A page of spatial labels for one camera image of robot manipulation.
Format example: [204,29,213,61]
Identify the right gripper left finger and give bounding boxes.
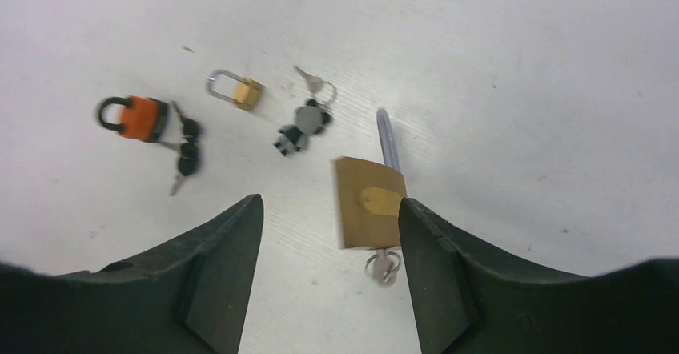
[1,194,264,353]

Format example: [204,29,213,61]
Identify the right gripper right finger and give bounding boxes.
[399,199,678,353]

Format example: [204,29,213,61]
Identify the large padlock silver key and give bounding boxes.
[364,248,402,288]

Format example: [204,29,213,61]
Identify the large brass padlock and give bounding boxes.
[332,108,408,250]

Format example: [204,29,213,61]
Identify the black key bunch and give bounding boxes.
[158,101,203,196]

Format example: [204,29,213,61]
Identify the orange black padlock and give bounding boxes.
[96,95,170,143]

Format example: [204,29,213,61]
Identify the small brass padlock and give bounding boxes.
[206,69,264,111]

